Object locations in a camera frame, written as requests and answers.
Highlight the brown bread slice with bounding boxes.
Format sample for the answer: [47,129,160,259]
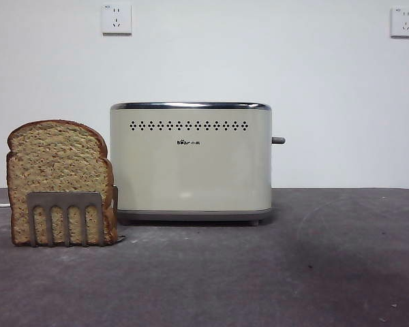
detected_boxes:
[5,119,119,247]

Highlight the cream two-slot toaster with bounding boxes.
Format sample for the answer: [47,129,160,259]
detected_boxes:
[109,101,273,226]

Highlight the steel bread rack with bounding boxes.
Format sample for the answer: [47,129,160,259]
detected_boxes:
[26,185,127,248]

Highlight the white wall socket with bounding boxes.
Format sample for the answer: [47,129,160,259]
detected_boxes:
[390,7,409,39]
[101,3,133,35]

